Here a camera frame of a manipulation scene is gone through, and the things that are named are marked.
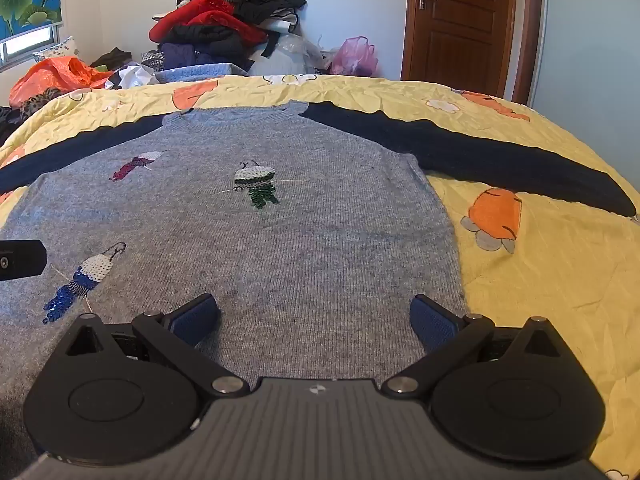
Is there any white crumpled cloth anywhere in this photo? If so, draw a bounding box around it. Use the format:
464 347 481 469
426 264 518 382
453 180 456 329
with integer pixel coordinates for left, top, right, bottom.
105 62 161 91

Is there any navy garment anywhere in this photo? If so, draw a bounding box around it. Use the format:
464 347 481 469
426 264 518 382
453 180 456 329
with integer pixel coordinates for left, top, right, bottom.
160 42 251 71

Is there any dark brown cloth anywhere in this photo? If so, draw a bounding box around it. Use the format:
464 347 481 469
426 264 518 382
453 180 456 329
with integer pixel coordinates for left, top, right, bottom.
90 47 133 71

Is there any brown wooden door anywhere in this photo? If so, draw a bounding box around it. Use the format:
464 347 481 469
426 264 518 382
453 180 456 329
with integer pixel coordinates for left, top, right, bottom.
400 0 543 106

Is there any light blue knit sweater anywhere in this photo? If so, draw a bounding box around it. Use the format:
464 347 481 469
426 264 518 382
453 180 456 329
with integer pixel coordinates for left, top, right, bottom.
155 62 248 83

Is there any pink plastic bag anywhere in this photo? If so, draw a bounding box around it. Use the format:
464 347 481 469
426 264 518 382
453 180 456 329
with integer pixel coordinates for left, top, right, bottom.
332 36 381 78

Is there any dark clothes heap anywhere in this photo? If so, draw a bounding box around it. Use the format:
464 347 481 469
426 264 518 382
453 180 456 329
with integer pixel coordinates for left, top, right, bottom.
0 106 26 148

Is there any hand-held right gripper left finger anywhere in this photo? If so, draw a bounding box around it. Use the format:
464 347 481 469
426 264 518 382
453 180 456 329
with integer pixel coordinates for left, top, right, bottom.
59 293 251 400

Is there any orange plastic bag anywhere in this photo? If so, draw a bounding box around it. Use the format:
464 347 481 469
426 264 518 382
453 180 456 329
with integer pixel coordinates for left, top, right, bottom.
9 56 116 108

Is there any clear plastic bag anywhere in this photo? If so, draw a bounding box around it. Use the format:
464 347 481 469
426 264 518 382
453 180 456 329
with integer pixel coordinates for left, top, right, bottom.
247 20 331 78

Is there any floral pillow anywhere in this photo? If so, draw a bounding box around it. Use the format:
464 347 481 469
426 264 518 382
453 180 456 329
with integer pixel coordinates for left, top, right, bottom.
32 36 81 63

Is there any grey sweater with navy sleeves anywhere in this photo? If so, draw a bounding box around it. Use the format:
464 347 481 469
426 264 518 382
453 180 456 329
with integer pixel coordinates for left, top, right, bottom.
0 100 638 461

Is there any window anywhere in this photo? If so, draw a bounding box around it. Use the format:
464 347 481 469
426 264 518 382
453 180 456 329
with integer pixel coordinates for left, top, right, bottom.
0 24 61 66

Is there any yellow carrot print quilt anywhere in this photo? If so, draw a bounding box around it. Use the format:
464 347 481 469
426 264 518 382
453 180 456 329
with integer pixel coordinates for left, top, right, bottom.
0 72 640 480

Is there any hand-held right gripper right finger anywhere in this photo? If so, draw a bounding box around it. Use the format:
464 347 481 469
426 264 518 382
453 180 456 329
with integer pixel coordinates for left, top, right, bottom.
380 294 582 401

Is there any leopard print cloth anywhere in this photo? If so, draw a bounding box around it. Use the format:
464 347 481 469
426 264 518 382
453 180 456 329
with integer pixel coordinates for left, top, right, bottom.
11 87 63 122

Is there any red garment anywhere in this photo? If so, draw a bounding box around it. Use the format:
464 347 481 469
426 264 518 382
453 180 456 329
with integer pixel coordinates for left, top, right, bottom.
149 0 268 46

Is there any lotus print roller blind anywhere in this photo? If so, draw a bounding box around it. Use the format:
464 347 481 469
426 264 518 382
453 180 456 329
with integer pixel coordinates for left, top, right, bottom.
0 0 63 41

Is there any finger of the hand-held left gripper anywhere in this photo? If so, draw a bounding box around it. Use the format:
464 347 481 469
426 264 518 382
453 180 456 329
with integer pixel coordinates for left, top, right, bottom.
0 240 47 282

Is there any black jacket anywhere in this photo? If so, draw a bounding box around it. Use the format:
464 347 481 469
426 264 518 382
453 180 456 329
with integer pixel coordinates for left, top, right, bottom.
162 24 251 52

